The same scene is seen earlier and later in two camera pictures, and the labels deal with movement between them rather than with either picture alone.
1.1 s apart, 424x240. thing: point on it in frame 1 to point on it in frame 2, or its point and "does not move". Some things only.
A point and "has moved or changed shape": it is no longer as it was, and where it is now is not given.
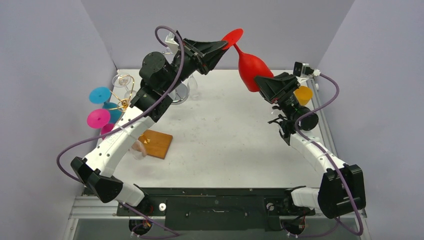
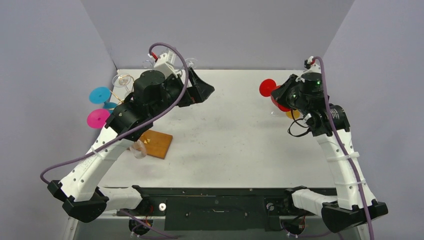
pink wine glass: [99, 118] does not move
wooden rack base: [157, 143] does not move
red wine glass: [249, 66] has moved or changed shape
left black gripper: [205, 56] to [198, 92]
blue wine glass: [101, 94] does not move
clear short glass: [138, 150] does not move
